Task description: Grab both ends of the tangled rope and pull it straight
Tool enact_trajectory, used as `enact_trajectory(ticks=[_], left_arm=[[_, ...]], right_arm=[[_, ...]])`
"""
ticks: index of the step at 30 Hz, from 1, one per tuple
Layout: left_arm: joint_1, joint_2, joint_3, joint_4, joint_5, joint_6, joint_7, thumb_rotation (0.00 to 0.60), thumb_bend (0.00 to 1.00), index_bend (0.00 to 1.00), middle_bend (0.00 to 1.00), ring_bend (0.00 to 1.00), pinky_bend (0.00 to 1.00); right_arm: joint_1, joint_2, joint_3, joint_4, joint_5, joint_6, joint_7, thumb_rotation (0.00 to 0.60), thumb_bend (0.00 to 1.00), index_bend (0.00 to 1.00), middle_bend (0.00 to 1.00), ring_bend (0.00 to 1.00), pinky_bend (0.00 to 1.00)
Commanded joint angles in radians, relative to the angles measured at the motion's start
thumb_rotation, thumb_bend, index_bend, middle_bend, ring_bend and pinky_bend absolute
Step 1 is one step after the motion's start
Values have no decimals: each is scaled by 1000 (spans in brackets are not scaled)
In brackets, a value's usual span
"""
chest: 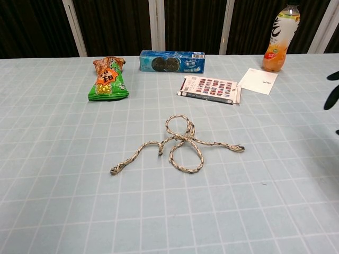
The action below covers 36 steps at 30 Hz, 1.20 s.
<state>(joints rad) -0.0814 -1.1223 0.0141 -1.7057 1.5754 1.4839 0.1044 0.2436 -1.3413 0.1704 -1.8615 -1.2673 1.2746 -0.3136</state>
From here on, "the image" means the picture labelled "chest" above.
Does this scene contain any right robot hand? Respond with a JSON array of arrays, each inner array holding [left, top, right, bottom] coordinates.
[[323, 70, 339, 136]]

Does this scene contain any beige braided rope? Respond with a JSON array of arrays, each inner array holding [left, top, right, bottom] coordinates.
[[110, 113, 246, 176]]

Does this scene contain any orange drink bottle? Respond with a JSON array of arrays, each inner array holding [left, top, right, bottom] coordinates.
[[262, 3, 302, 73]]

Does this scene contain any white paper card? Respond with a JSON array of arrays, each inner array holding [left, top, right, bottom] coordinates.
[[237, 68, 279, 95]]

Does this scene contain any flat printed card box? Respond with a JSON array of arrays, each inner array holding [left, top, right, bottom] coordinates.
[[176, 75, 242, 106]]

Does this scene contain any blue cookie box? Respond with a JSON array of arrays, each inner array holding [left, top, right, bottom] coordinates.
[[139, 49, 207, 74]]

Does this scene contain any green and orange snack bag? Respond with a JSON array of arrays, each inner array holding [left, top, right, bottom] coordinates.
[[88, 57, 131, 103]]

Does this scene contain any light blue checked tablecloth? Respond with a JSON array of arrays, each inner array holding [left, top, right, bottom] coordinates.
[[0, 53, 339, 254]]

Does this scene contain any white partition frame post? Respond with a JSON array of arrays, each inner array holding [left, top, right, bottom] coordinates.
[[148, 0, 166, 51], [219, 0, 236, 56], [62, 0, 88, 58], [308, 0, 337, 55]]

